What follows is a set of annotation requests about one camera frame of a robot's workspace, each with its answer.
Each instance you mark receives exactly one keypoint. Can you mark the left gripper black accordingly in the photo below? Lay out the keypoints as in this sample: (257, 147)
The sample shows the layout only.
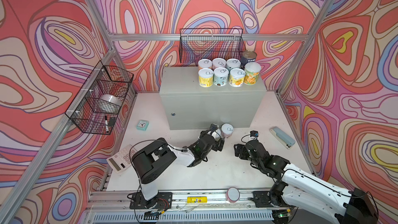
(216, 144)

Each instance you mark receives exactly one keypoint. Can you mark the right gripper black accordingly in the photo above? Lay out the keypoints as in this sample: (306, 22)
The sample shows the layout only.
(237, 151)

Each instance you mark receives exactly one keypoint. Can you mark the white can green label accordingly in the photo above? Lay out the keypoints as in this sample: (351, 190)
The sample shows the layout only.
(217, 135)

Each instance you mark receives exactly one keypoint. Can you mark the white can red label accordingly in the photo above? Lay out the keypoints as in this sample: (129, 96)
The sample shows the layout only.
(227, 130)

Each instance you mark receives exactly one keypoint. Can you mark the white can teal label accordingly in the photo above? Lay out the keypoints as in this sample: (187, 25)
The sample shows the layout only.
(221, 75)

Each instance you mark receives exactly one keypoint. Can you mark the white can yellow orange label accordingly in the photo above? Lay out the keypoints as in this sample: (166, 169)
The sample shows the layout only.
(236, 77)

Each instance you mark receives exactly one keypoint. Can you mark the white can pink label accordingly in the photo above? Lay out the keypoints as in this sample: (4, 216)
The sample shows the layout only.
(218, 62)

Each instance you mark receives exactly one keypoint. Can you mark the light blue spotted can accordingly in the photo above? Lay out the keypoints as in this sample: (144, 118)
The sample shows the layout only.
(232, 63)

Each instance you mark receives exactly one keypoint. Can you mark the yellow peach can plastic lid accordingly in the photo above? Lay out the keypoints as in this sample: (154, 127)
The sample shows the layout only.
(252, 70)

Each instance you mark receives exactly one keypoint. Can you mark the dark blue tomato can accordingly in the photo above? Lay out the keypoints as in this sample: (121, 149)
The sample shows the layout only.
(247, 57)

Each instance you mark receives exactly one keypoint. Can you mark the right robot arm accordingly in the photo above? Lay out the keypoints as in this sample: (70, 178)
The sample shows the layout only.
(295, 187)

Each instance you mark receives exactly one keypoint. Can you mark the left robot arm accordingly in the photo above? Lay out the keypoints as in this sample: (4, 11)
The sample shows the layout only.
(152, 160)

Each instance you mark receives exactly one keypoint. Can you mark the grey green stapler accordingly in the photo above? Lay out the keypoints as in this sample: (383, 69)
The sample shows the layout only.
(286, 140)

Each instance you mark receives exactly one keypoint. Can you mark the grey metal cabinet box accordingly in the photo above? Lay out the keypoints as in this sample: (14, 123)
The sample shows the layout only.
(187, 105)

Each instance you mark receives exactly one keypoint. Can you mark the pink tape roll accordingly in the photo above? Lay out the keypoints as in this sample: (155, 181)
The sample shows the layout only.
(232, 195)

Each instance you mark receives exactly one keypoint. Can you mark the mint green small clock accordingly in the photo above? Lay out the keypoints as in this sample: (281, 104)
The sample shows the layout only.
(142, 125)

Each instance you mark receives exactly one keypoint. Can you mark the white pink calculator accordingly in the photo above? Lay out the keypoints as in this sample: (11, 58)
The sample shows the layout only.
(120, 161)

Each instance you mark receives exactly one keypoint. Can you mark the black marker pen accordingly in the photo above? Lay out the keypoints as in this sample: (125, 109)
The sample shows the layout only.
(106, 124)

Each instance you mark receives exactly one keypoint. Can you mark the silver tape roll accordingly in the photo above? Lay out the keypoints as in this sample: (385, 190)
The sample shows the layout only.
(109, 104)

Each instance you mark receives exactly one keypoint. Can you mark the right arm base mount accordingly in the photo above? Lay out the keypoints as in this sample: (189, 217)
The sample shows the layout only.
(268, 199)

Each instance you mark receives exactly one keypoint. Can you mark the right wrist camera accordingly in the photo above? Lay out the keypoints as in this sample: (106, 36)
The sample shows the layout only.
(254, 134)

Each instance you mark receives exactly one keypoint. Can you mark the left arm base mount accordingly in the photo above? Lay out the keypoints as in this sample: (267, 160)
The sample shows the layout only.
(161, 201)

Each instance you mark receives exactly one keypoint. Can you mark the back black wire basket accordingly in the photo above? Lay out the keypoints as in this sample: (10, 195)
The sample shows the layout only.
(196, 44)

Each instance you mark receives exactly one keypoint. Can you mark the black wire basket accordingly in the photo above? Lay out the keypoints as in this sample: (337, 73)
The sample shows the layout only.
(97, 112)
(196, 44)

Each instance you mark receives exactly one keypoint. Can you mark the aluminium front rail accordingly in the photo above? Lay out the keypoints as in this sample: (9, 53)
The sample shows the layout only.
(187, 205)

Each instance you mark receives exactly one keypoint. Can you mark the left black wire basket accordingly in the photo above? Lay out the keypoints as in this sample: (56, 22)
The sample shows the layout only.
(97, 112)

